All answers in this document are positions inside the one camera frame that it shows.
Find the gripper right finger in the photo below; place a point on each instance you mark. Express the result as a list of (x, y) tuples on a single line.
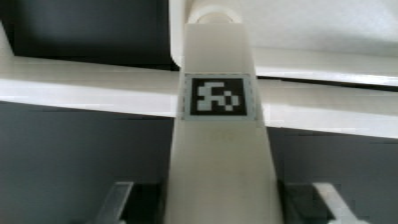
[(315, 206)]

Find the white L-shaped obstacle fence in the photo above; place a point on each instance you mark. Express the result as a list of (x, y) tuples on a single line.
[(137, 91)]

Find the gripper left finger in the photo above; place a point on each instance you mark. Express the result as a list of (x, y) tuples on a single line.
[(130, 204)]

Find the white desk top tray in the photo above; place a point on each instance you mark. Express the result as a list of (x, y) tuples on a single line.
[(320, 39)]

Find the white desk leg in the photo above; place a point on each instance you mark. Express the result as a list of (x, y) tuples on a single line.
[(222, 181)]

